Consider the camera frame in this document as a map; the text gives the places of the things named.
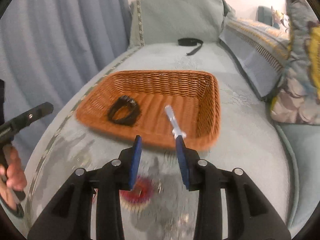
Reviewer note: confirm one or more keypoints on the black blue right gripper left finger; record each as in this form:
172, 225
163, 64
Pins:
68, 214

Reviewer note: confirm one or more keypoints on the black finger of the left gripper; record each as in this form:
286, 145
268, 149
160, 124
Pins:
27, 118

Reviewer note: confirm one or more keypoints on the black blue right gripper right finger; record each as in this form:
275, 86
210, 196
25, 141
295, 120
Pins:
250, 215

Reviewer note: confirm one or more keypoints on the silver hair clip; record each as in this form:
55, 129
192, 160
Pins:
176, 131

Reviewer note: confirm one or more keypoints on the person's left hand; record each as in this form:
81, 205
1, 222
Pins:
16, 179

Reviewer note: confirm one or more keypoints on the teal velvet cushion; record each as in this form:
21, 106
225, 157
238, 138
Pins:
302, 144

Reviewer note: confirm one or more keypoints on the blue curtain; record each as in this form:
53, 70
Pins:
51, 48

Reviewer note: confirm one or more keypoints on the large floral pillow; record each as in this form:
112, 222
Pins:
297, 98

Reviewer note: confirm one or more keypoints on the brown wicker basket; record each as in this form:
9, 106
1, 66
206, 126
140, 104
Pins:
193, 96

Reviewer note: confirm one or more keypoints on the striped backrest cushion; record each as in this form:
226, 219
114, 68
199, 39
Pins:
260, 49

